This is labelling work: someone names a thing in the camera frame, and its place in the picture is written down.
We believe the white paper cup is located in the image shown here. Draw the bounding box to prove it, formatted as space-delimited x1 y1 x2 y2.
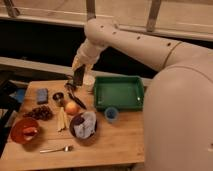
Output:
83 74 95 92

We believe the red object in bowl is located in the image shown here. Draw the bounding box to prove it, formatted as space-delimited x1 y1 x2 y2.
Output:
23 127 38 136

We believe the orange fruit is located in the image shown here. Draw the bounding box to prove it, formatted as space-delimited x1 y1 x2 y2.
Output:
65 101 80 115

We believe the small blue cup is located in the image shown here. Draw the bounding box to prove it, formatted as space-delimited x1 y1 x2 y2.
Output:
104 107 119 123

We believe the wooden table board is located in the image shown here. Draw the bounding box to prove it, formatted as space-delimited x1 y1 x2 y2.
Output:
0 78 148 171

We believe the blue object on chair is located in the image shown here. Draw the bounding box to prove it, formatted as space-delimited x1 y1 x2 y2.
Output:
11 88 26 103

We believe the small metal cup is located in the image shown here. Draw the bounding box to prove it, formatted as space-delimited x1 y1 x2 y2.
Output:
52 92 64 107

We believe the dark bowl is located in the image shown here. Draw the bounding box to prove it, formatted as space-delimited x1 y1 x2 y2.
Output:
69 111 97 145

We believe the orange bowl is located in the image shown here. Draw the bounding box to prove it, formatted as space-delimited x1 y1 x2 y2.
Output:
10 117 40 144

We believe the crumpled grey-blue cloth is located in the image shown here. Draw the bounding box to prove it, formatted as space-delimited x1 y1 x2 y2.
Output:
73 111 97 139

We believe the green plastic tray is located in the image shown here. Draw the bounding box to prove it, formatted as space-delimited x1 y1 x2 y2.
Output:
94 76 144 111

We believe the blue sponge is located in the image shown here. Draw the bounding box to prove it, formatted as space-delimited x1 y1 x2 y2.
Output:
36 88 48 104

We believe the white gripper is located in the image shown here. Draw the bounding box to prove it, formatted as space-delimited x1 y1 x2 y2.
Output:
72 39 106 74

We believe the bunch of dark grapes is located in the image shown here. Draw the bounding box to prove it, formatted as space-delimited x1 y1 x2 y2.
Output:
24 105 53 121

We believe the black handled knife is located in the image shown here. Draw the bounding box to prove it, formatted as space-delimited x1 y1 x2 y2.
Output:
68 93 87 109

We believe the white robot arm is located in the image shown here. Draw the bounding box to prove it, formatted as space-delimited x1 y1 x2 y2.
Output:
72 19 213 171

